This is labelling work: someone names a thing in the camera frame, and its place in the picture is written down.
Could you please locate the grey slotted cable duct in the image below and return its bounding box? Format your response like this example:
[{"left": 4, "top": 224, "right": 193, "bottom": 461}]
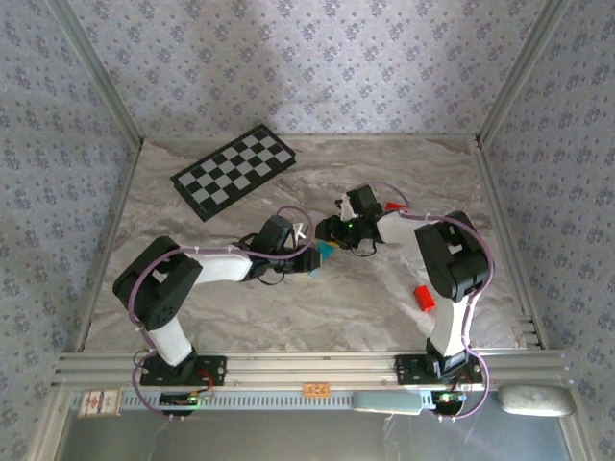
[{"left": 117, "top": 389, "right": 436, "bottom": 413}]

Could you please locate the aluminium frame post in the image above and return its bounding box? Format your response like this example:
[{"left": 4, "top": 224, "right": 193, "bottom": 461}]
[
  {"left": 474, "top": 0, "right": 574, "bottom": 148},
  {"left": 46, "top": 0, "right": 145, "bottom": 148}
]

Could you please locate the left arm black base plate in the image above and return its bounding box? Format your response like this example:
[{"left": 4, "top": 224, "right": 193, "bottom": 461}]
[{"left": 138, "top": 353, "right": 228, "bottom": 388}]

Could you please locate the cyan cloth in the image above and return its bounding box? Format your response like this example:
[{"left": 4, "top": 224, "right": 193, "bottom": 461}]
[{"left": 308, "top": 239, "right": 338, "bottom": 279}]

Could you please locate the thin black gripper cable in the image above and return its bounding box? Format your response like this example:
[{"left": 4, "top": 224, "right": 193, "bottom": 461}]
[
  {"left": 253, "top": 268, "right": 285, "bottom": 288},
  {"left": 349, "top": 238, "right": 380, "bottom": 258}
]

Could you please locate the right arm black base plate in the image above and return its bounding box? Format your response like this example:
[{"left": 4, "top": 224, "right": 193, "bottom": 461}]
[{"left": 394, "top": 353, "right": 484, "bottom": 385}]

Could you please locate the red white sticker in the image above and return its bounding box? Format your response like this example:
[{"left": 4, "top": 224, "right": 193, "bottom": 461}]
[{"left": 78, "top": 387, "right": 121, "bottom": 419}]

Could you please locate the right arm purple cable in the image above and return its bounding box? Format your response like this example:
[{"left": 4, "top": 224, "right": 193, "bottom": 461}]
[{"left": 365, "top": 181, "right": 496, "bottom": 424}]

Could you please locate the small red oblong block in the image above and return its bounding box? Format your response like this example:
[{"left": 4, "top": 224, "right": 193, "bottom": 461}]
[{"left": 413, "top": 285, "right": 437, "bottom": 314}]

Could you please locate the black grey chessboard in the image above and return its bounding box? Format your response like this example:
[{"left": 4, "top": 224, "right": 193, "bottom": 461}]
[{"left": 169, "top": 123, "right": 298, "bottom": 224}]

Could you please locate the grey speckled pad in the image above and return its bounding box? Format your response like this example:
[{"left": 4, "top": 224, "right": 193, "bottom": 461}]
[{"left": 497, "top": 383, "right": 577, "bottom": 418}]

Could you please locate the aluminium table edge rail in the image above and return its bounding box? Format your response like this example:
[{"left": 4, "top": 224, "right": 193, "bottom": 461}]
[
  {"left": 470, "top": 138, "right": 549, "bottom": 351},
  {"left": 141, "top": 133, "right": 480, "bottom": 143},
  {"left": 74, "top": 141, "right": 145, "bottom": 354}
]

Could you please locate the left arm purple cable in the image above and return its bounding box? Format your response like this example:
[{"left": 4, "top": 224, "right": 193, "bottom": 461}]
[{"left": 129, "top": 206, "right": 317, "bottom": 425}]

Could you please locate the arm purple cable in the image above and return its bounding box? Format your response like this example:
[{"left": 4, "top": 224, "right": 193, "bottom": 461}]
[
  {"left": 365, "top": 181, "right": 496, "bottom": 424},
  {"left": 129, "top": 206, "right": 317, "bottom": 425}
]

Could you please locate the aluminium frame leg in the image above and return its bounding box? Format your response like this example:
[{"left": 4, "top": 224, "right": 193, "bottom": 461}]
[
  {"left": 558, "top": 415, "right": 596, "bottom": 461},
  {"left": 33, "top": 387, "right": 76, "bottom": 461}
]

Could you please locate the aluminium mounting rail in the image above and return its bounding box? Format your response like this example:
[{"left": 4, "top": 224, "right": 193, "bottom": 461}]
[{"left": 51, "top": 351, "right": 574, "bottom": 389}]

